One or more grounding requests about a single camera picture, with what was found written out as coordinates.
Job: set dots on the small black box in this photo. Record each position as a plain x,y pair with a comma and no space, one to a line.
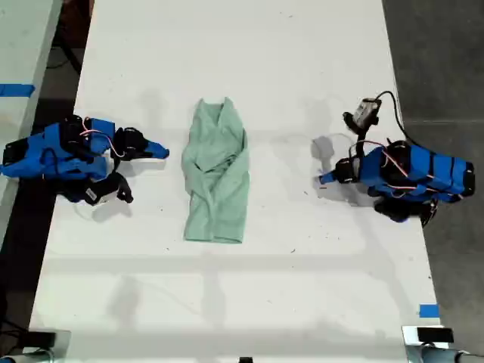
41,339

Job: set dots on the metal table bracket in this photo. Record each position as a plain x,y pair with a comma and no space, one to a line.
64,344
410,340

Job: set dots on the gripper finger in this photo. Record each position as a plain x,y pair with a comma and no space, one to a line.
334,181
153,145
332,175
153,154

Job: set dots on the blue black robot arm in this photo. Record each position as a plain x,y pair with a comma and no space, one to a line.
435,170
34,151

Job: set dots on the pale green T-shirt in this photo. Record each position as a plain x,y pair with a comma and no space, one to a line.
217,170

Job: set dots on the long blue tape strip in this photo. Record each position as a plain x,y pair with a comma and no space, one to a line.
15,90

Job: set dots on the short blue tape strip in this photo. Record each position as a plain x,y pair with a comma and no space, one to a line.
429,311

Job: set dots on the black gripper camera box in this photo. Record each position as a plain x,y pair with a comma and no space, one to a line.
96,193
365,112

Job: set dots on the black camera stalk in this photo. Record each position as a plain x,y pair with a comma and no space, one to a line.
123,187
361,141

